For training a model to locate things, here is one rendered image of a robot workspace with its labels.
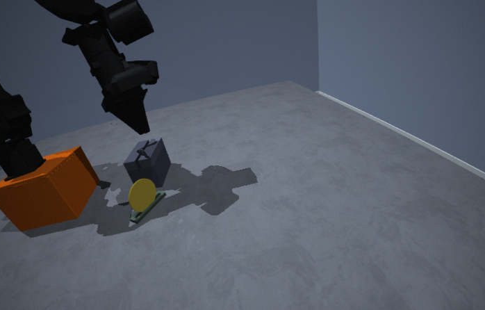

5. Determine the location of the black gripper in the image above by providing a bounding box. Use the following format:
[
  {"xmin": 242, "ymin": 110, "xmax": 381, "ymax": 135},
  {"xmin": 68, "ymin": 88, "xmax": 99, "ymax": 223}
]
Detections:
[{"xmin": 88, "ymin": 49, "xmax": 153, "ymax": 135}]

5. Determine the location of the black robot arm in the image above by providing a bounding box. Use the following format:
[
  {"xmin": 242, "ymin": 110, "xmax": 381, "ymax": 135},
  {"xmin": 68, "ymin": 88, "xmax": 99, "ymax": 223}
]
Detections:
[{"xmin": 0, "ymin": 0, "xmax": 159, "ymax": 181}]

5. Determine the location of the gold coin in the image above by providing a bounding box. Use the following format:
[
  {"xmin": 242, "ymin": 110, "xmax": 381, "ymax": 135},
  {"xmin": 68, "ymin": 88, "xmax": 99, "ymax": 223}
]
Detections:
[{"xmin": 128, "ymin": 179, "xmax": 156, "ymax": 212}]

